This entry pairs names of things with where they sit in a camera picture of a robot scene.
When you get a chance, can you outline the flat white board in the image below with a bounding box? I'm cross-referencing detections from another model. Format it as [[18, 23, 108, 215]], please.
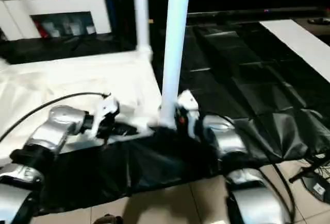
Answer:
[[258, 19, 330, 85]]

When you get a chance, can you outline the black mat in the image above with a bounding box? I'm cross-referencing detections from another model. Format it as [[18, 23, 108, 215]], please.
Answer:
[[0, 20, 330, 218]]

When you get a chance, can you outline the black left wrist camera cable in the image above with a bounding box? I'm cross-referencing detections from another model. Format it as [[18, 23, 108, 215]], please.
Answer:
[[0, 91, 112, 143]]

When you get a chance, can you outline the long black bar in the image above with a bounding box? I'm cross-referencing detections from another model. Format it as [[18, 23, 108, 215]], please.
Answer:
[[186, 6, 330, 19]]

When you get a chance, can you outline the white plastic table top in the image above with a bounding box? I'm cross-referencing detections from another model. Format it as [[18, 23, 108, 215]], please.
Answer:
[[0, 48, 166, 168]]

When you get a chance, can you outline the white cabinet with glass doors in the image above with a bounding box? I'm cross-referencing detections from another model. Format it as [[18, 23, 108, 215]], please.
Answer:
[[0, 0, 112, 41]]

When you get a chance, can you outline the white plastic table leg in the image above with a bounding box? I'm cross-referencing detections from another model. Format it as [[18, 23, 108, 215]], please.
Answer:
[[132, 0, 153, 60], [159, 0, 193, 130]]

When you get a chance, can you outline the small black flat device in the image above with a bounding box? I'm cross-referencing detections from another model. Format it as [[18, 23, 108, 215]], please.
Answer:
[[307, 17, 330, 25]]

